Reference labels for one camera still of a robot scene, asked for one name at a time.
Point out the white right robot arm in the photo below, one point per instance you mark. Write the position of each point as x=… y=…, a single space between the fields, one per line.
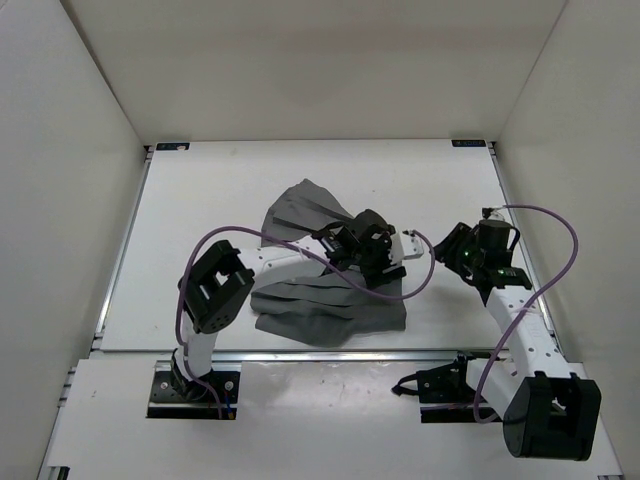
x=547 y=410

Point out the blue label left corner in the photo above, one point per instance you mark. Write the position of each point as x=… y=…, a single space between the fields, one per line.
x=172 y=146

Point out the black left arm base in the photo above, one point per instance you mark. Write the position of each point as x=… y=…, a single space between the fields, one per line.
x=173 y=396

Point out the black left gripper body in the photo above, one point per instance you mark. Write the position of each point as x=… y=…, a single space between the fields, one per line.
x=373 y=258

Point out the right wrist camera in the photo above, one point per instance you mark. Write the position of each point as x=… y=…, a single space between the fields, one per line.
x=492 y=214

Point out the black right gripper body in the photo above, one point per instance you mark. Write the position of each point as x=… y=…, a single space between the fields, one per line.
x=477 y=257

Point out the blue label right corner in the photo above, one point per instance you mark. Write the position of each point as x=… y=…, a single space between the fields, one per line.
x=468 y=143

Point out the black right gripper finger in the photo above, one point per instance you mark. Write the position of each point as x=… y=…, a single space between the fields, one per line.
x=454 y=258
x=458 y=236

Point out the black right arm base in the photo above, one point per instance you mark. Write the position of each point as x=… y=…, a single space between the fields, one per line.
x=442 y=391

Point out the blue label corner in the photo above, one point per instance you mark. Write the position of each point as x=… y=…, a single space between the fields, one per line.
x=468 y=143
x=172 y=146

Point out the grey pleated skirt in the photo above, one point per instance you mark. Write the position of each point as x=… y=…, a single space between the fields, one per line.
x=322 y=310

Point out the aluminium front table rail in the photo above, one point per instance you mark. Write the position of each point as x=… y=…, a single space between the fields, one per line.
x=334 y=356

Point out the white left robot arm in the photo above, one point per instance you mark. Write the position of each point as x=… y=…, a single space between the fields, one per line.
x=220 y=282

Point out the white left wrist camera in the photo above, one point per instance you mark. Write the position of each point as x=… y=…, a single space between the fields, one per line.
x=405 y=246

